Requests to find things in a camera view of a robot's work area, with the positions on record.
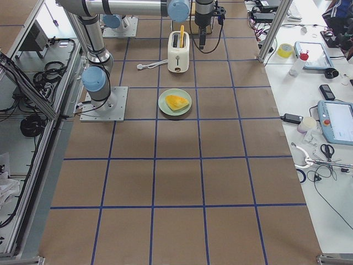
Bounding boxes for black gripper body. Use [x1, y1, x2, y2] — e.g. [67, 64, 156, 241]
[195, 12, 213, 28]

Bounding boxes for white toaster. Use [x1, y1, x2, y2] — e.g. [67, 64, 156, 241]
[167, 31, 190, 73]

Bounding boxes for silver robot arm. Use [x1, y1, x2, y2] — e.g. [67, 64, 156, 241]
[58, 1, 190, 112]
[103, 1, 224, 53]

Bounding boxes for wooden box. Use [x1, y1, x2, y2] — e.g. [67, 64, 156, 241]
[190, 17, 214, 34]

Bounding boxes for toast bread slice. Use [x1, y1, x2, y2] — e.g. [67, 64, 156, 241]
[179, 24, 184, 49]

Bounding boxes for triangular yellow pastry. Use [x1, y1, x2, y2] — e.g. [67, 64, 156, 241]
[165, 95, 190, 112]

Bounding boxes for yellow tape roll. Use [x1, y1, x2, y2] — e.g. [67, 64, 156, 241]
[277, 43, 294, 59]

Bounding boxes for green plate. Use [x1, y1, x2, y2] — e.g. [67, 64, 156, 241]
[158, 88, 192, 116]

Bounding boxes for clear bottle red cap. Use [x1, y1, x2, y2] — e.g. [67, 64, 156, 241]
[288, 50, 309, 77]

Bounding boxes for blue teach pendant far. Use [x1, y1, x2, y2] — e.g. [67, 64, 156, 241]
[294, 41, 334, 70]

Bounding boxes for blue teach pendant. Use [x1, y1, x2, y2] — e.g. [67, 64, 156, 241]
[294, 41, 334, 70]
[317, 100, 352, 146]

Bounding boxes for black power adapter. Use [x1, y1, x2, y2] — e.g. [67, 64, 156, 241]
[280, 113, 303, 124]

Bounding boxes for paper cup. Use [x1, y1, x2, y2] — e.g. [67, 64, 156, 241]
[297, 116, 317, 134]

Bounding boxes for blue teach pendant near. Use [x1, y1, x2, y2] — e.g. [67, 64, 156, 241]
[317, 100, 352, 146]

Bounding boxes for black scissors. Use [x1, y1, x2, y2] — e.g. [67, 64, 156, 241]
[320, 144, 335, 162]

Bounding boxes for white toaster power cable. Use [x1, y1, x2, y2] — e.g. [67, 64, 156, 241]
[136, 59, 169, 71]

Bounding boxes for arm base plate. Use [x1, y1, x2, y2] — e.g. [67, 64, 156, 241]
[79, 86, 128, 122]
[101, 14, 138, 38]

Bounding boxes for aluminium frame post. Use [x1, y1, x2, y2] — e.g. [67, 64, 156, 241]
[258, 0, 292, 62]

